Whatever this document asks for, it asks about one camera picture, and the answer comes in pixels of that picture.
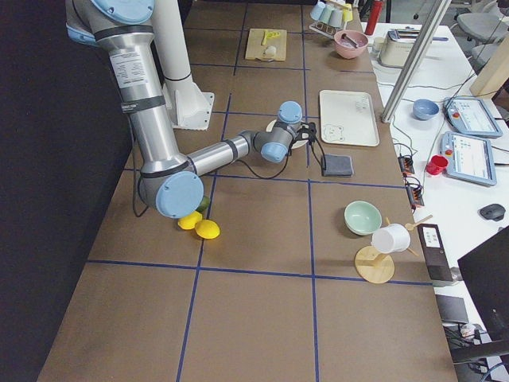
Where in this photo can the grey office chair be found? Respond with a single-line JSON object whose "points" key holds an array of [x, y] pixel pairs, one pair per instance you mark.
{"points": [[487, 29]]}

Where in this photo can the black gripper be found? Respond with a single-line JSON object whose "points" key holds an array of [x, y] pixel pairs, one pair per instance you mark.
{"points": [[294, 144]]}

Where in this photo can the black monitor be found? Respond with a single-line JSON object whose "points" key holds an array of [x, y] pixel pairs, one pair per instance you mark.
{"points": [[485, 273]]}

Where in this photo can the yellow lemon near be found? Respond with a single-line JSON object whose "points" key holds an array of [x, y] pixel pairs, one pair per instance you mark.
{"points": [[207, 229]]}

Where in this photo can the white wire cup rack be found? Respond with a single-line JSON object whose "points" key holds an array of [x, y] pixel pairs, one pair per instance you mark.
{"points": [[325, 29]]}

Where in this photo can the yellow lemon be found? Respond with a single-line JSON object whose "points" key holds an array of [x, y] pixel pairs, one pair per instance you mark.
{"points": [[207, 229], [190, 221]]}

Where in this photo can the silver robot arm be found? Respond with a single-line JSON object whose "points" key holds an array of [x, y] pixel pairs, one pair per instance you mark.
{"points": [[146, 47]]}

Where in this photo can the grey blue cup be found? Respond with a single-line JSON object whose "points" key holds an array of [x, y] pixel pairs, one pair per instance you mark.
{"points": [[336, 18]]}

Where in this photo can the teach pendant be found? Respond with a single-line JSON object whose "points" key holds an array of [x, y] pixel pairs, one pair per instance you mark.
{"points": [[470, 115], [470, 158]]}

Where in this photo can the cream toaster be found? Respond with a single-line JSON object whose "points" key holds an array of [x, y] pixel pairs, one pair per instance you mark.
{"points": [[397, 46]]}

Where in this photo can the far teach pendant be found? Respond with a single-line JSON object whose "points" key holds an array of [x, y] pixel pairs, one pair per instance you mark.
{"points": [[470, 115]]}

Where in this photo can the near teach pendant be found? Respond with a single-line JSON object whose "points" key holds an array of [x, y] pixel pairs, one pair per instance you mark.
{"points": [[470, 158]]}

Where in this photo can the black power strip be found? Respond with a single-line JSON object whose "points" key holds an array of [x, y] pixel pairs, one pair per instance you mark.
{"points": [[413, 186]]}

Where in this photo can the yellow plastic knife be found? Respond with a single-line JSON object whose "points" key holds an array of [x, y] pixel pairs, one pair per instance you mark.
{"points": [[265, 37]]}

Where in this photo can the white mug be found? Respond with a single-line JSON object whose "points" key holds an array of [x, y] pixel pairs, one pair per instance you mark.
{"points": [[392, 238]]}

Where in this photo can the light blue cup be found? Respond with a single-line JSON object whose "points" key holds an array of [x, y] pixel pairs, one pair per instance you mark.
{"points": [[317, 10]]}

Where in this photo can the pink bowl with ice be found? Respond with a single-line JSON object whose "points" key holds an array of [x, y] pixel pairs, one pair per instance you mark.
{"points": [[350, 44]]}

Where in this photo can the mint green bowl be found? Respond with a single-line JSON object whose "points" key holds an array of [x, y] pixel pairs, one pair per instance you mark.
{"points": [[362, 218]]}

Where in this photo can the red cup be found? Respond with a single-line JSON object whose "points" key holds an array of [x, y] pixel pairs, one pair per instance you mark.
{"points": [[436, 165]]}

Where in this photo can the cream bear tray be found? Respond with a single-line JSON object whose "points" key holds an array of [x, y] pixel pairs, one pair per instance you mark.
{"points": [[348, 118]]}

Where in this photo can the yellow lemon far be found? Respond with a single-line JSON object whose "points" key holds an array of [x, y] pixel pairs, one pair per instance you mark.
{"points": [[190, 221]]}

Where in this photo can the blue bowl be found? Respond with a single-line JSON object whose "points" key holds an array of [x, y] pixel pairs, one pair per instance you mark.
{"points": [[424, 109]]}

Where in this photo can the green avocado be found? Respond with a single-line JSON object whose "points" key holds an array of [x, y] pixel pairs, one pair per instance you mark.
{"points": [[205, 202]]}

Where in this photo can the wooden mug stand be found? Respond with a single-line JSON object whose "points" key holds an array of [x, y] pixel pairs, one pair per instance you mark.
{"points": [[376, 267]]}

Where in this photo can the folded grey cloth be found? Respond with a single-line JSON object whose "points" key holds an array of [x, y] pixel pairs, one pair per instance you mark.
{"points": [[336, 166]]}

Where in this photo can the black computer mouse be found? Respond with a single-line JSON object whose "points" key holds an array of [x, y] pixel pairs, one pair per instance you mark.
{"points": [[495, 212]]}

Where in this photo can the red bottle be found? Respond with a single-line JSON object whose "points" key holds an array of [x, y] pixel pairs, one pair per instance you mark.
{"points": [[375, 11]]}

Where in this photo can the front lemon slice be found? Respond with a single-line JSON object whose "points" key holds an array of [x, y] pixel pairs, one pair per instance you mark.
{"points": [[272, 35]]}

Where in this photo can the bamboo cutting board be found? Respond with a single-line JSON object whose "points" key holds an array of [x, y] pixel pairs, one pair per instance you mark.
{"points": [[254, 49]]}

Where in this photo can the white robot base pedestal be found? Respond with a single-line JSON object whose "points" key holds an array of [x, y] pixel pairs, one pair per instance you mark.
{"points": [[188, 107]]}

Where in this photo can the mint green cup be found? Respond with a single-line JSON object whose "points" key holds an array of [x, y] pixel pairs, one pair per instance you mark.
{"points": [[326, 13]]}

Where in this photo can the aluminium frame post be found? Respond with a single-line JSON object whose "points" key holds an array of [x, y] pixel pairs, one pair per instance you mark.
{"points": [[415, 57]]}

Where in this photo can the black box device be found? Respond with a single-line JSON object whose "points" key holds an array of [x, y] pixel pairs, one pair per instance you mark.
{"points": [[435, 257]]}

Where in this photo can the yellow cup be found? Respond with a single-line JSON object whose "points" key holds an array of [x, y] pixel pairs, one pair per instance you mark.
{"points": [[347, 13]]}

